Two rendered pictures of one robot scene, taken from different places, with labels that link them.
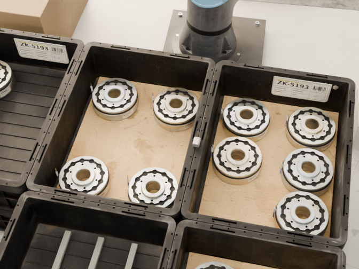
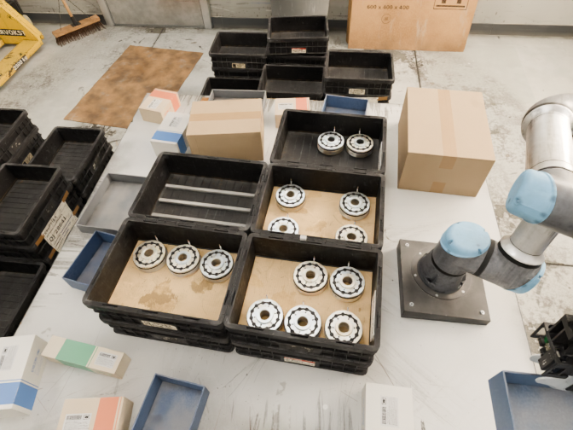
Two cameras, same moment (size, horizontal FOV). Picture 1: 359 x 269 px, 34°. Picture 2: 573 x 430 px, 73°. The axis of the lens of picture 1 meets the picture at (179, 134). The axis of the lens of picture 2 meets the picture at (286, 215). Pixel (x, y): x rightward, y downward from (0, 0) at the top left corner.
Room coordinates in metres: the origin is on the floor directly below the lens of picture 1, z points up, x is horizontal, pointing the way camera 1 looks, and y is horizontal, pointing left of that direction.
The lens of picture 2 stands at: (0.62, -0.67, 1.89)
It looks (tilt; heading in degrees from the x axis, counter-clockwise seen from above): 53 degrees down; 89
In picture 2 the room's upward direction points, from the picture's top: 3 degrees counter-clockwise
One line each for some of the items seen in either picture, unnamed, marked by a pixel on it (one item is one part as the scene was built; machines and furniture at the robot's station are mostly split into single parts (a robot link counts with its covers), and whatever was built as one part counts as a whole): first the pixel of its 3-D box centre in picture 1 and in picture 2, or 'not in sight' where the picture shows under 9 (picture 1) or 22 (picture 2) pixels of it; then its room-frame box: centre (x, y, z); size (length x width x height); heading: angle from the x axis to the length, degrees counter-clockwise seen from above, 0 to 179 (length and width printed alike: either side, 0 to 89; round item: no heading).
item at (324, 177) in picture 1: (307, 168); (303, 322); (0.65, -0.26, 0.86); 0.10 x 0.10 x 0.01
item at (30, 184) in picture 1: (127, 122); (320, 203); (0.74, 0.10, 0.92); 0.40 x 0.30 x 0.02; 166
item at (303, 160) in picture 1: (308, 167); (303, 322); (0.65, -0.26, 0.86); 0.05 x 0.05 x 0.01
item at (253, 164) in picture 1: (237, 156); (310, 276); (0.69, -0.12, 0.86); 0.10 x 0.10 x 0.01
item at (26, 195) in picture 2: not in sight; (37, 224); (-0.60, 0.54, 0.37); 0.40 x 0.30 x 0.45; 80
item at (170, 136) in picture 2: not in sight; (175, 135); (0.17, 0.69, 0.75); 0.20 x 0.12 x 0.09; 73
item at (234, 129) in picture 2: not in sight; (228, 130); (0.41, 0.65, 0.78); 0.30 x 0.22 x 0.16; 178
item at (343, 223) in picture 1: (273, 145); (307, 287); (0.67, -0.19, 0.92); 0.40 x 0.30 x 0.02; 166
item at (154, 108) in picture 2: not in sight; (160, 106); (0.07, 0.92, 0.74); 0.16 x 0.12 x 0.07; 68
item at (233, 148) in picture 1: (237, 155); (310, 275); (0.69, -0.12, 0.86); 0.05 x 0.05 x 0.01
